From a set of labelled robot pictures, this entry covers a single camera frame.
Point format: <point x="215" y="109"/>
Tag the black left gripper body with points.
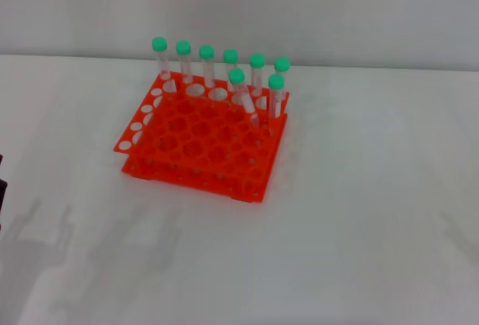
<point x="2" y="186"/>

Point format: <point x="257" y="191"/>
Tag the clear test tube green cap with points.
<point x="257" y="60"/>
<point x="206" y="52"/>
<point x="183" y="47"/>
<point x="276" y="82"/>
<point x="237" y="76"/>
<point x="159" y="43"/>
<point x="231" y="55"/>
<point x="282" y="64"/>

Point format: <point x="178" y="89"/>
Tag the orange plastic test tube rack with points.
<point x="202" y="141"/>

